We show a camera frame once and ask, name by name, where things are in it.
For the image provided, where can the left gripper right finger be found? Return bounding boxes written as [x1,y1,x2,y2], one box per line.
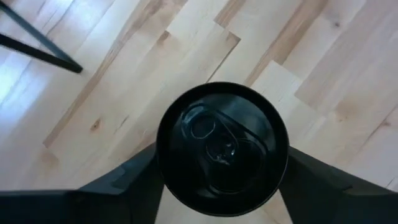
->
[277,146,398,224]

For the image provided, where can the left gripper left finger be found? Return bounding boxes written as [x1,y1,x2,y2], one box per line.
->
[0,142,165,224]

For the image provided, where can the tall white Celsius can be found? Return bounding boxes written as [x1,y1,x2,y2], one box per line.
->
[156,82,290,217]

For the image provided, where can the wooden shelf black metal frame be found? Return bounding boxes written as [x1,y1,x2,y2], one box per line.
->
[0,1,84,75]

